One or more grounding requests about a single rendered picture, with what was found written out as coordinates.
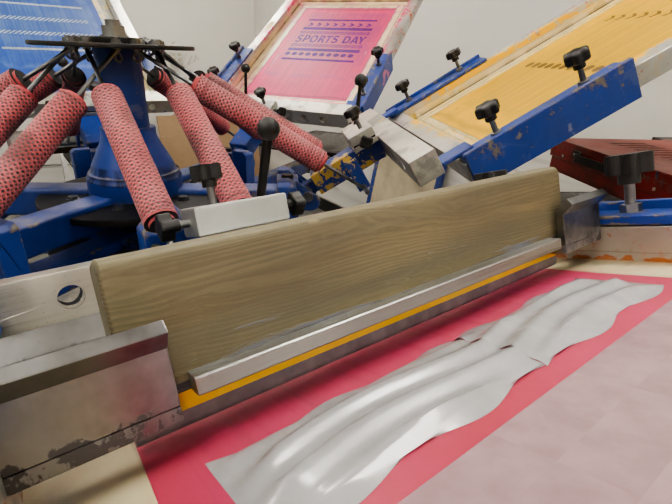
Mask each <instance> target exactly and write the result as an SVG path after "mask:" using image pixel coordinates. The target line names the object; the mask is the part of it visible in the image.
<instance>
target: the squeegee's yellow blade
mask: <svg viewBox="0 0 672 504"><path fill-rule="evenodd" d="M555 255H556V254H554V253H550V254H547V255H545V256H542V257H540V258H537V259H535V260H532V261H530V262H527V263H525V264H523V265H520V266H518V267H515V268H513V269H510V270H508V271H505V272H503V273H501V274H498V275H496V276H493V277H491V278H488V279H486V280H483V281H481V282H478V283H476V284H474V285H471V286H469V287H466V288H464V289H461V290H459V291H456V292H454V293H451V294H449V295H447V296H444V297H442V298H439V299H437V300H434V301H432V302H429V303H427V304H425V305H422V306H420V307H417V308H415V309H412V310H410V311H407V312H405V313H402V314H400V315H398V316H395V317H393V318H390V319H388V320H385V321H383V322H380V323H378V324H376V325H373V326H371V327H368V328H366V329H363V330H361V331H358V332H356V333H353V334H351V335H349V336H346V337H344V338H341V339H339V340H336V341H334V342H331V343H329V344H327V345H324V346H322V347H319V348H317V349H314V350H312V351H309V352H307V353H304V354H302V355H300V356H297V357H295V358H292V359H290V360H287V361H285V362H282V363H280V364H277V365H275V366H273V367H270V368H268V369H265V370H263V371H260V372H258V373H255V374H253V375H251V376H248V377H246V378H243V379H241V380H238V381H236V382H233V383H231V384H228V385H226V386H224V387H221V388H219V389H216V390H214V391H211V392H209V393H206V394H204V395H200V396H198V395H197V394H196V393H195V392H194V391H193V390H192V389H189V390H186V391H184V392H181V393H179V394H178V395H179V400H180V406H181V408H182V411H184V410H186V409H188V408H191V407H193V406H196V405H198V404H200V403H203V402H205V401H208V400H210V399H212V398H215V397H217V396H220V395H222V394H224V393H227V392H229V391H232V390H234V389H236V388H239V387H241V386H244V385H246V384H248V383H251V382H253V381H256V380H258V379H260V378H263V377H265V376H268V375H270V374H272V373H275V372H277V371H279V370H282V369H284V368H287V367H289V366H291V365H294V364H296V363H299V362H301V361H303V360H306V359H308V358H311V357H313V356H315V355H318V354H320V353H323V352H325V351H327V350H330V349H332V348H335V347H337V346H339V345H342V344H344V343H347V342H349V341H351V340H354V339H356V338H358V337H361V336H363V335H366V334H368V333H370V332H373V331H375V330H378V329H380V328H382V327H385V326H387V325H390V324H392V323H394V322H397V321H399V320H402V319H404V318H406V317H409V316H411V315H414V314H416V313H418V312H421V311H423V310H426V309H428V308H430V307H433V306H435V305H437V304H440V303H442V302H445V301H447V300H449V299H452V298H454V297H457V296H459V295H461V294H464V293H466V292H469V291H471V290H473V289H476V288H478V287H481V286H483V285H485V284H488V283H490V282H493V281H495V280H497V279H500V278H502V277H505V276H507V275H509V274H512V273H514V272H516V271H519V270H521V269H524V268H526V267H528V266H531V265H533V264H536V263H538V262H540V261H543V260H545V259H548V258H550V257H552V256H555Z"/></svg>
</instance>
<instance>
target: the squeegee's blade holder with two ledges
mask: <svg viewBox="0 0 672 504"><path fill-rule="evenodd" d="M559 249H561V239H560V238H546V239H543V240H541V241H538V242H535V243H532V244H530V245H527V246H524V247H522V248H519V249H516V250H514V251H511V252H508V253H505V254H503V255H500V256H497V257H495V258H492V259H489V260H487V261H484V262H481V263H478V264H476V265H473V266H470V267H468V268H465V269H462V270H460V271H457V272H454V273H451V274H449V275H446V276H443V277H441V278H438V279H435V280H433V281H430V282H427V283H424V284H422V285H419V286H416V287H414V288H411V289H408V290H406V291H403V292H400V293H397V294H395V295H392V296H389V297H387V298H384V299H381V300H378V301H376V302H373V303H370V304H368V305H365V306H362V307H360V308H357V309H354V310H351V311H349V312H346V313H343V314H341V315H338V316H335V317H333V318H330V319H327V320H324V321H322V322H319V323H316V324H314V325H311V326H308V327H306V328H303V329H300V330H297V331H295V332H292V333H289V334H287V335H284V336H281V337H279V338H276V339H273V340H270V341H268V342H265V343H262V344H260V345H257V346H254V347H252V348H249V349H246V350H243V351H241V352H238V353H235V354H233V355H230V356H227V357H225V358H222V359H219V360H216V361H214V362H211V363H208V364H206V365H203V366H200V367H198V368H195V369H192V370H189V371H188V375H189V379H190V384H191V389H192V390H193V391H194V392H195V393H196V394H197V395H198V396H200V395H204V394H206V393H209V392H211V391H214V390H216V389H219V388H221V387H224V386H226V385H228V384H231V383H233V382H236V381H238V380H241V379H243V378H246V377H248V376H251V375H253V374H255V373H258V372H260V371H263V370H265V369H268V368H270V367H273V366H275V365H277V364H280V363H282V362H285V361H287V360H290V359H292V358H295V357H297V356H300V355H302V354H304V353H307V352H309V351H312V350H314V349H317V348H319V347H322V346H324V345H327V344H329V343H331V342H334V341H336V340H339V339H341V338H344V337H346V336H349V335H351V334H353V333H356V332H358V331H361V330H363V329H366V328H368V327H371V326H373V325H376V324H378V323H380V322H383V321H385V320H388V319H390V318H393V317H395V316H398V315H400V314H402V313H405V312H407V311H410V310H412V309H415V308H417V307H420V306H422V305H425V304H427V303H429V302H432V301H434V300H437V299H439V298H442V297H444V296H447V295H449V294H451V293H454V292H456V291H459V290H461V289H464V288H466V287H469V286H471V285H474V284H476V283H478V282H481V281H483V280H486V279H488V278H491V277H493V276H496V275H498V274H501V273H503V272H505V271H508V270H510V269H513V268H515V267H518V266H520V265H523V264H525V263H527V262H530V261H532V260H535V259H537V258H540V257H542V256H545V255H547V254H550V253H552V252H554V251H557V250H559Z"/></svg>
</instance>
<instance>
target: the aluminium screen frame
mask: <svg viewBox="0 0 672 504"><path fill-rule="evenodd" d="M600 230H601V231H600V232H601V239H599V240H597V241H595V242H593V243H590V244H588V245H586V246H583V247H581V248H579V249H576V250H574V251H572V252H570V253H567V254H556V256H557V258H580V259H602V260H625V261H648V262H670V263H672V225H611V226H600ZM0 504H23V490H22V491H20V492H18V493H16V494H13V495H11V496H8V497H7V494H6V491H5V488H4V485H3V481H2V478H1V475H0Z"/></svg>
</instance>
